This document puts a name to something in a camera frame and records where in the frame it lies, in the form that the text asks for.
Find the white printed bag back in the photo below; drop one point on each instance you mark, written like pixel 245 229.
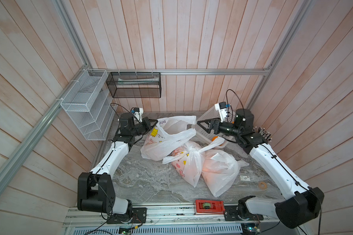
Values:
pixel 168 134

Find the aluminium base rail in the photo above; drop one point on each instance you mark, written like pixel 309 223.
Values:
pixel 176 219

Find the red tape dispenser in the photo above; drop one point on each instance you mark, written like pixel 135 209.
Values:
pixel 209 207

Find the black wire mesh basket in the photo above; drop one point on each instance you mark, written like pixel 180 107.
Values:
pixel 133 85

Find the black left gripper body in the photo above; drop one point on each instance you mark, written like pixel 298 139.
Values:
pixel 142 128

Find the brown tape roll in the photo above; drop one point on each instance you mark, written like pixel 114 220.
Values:
pixel 262 185

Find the red cup of pens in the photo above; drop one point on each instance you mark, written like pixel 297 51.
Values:
pixel 264 133

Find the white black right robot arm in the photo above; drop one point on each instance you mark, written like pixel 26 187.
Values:
pixel 301 203

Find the white printed bag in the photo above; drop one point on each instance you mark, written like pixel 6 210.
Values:
pixel 189 159
pixel 168 134

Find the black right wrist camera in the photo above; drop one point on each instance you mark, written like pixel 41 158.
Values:
pixel 225 111

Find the white plastic bag front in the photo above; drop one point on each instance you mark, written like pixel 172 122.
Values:
pixel 220 170

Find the white wire mesh shelf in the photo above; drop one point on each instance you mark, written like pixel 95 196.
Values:
pixel 87 103

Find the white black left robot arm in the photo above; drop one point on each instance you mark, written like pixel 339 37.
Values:
pixel 95 188

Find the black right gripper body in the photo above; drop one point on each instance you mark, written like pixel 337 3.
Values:
pixel 226 129

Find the small white label card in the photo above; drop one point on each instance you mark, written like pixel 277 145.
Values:
pixel 245 178

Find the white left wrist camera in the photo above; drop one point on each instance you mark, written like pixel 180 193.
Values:
pixel 137 112

